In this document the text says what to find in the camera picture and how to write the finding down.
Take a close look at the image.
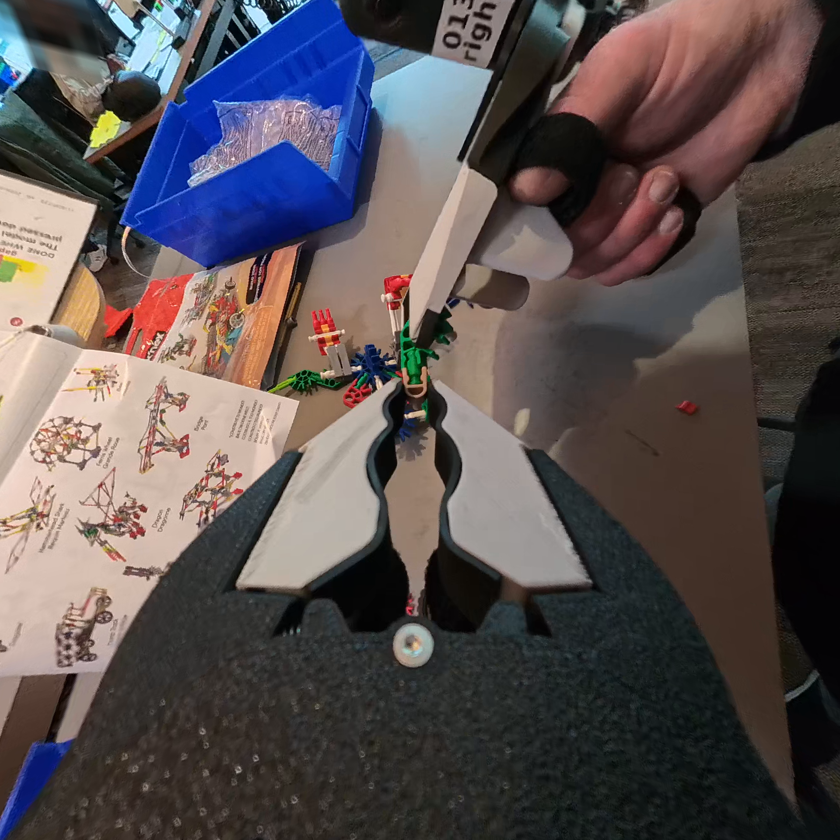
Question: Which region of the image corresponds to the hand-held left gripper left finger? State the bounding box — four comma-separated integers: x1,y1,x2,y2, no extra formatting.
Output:
237,384,410,602

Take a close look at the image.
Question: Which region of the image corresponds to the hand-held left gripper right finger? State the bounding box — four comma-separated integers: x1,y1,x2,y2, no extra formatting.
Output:
423,381,593,605

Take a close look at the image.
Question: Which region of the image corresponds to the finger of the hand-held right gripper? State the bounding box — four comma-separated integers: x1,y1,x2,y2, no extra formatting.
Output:
460,4,574,181
405,166,502,349

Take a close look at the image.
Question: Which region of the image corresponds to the green fan-shaped connector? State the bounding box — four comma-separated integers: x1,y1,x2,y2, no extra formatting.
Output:
398,335,441,388

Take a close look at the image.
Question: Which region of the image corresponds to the colourful toy construction model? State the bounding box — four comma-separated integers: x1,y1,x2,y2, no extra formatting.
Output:
269,273,460,460

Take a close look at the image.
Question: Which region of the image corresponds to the person's right hand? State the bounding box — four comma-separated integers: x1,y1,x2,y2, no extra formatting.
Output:
510,0,830,287

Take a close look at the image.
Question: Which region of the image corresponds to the clear plastic parts bag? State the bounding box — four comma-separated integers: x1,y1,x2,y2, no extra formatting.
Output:
188,99,345,185

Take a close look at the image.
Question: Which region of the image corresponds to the yellow rod with grey connector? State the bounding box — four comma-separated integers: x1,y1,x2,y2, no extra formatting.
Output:
263,250,316,392

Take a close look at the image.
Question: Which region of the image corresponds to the large model picture poster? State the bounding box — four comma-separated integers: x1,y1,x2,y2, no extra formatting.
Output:
0,329,300,677

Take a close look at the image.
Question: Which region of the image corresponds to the blue plastic bin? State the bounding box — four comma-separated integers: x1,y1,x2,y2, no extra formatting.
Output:
121,0,378,270

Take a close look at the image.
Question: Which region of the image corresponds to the printed instruction sheet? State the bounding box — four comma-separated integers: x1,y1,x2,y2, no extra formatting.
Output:
0,171,99,329

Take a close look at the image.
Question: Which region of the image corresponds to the blue flat panel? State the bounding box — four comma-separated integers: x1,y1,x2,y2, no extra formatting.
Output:
0,742,73,840

